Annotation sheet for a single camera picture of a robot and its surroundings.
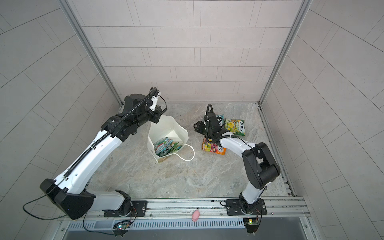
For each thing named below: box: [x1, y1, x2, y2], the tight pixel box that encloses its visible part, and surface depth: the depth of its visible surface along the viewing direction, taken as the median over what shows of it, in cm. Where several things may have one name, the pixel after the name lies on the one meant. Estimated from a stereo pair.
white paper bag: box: [147, 115, 195, 163], surface depth 83 cm
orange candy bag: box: [201, 136, 227, 155], surface depth 91 cm
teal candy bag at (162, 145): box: [153, 137, 175, 157], surface depth 84 cm
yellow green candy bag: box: [224, 119, 246, 137], surface depth 102 cm
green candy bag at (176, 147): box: [171, 142, 183, 152], surface depth 82 cm
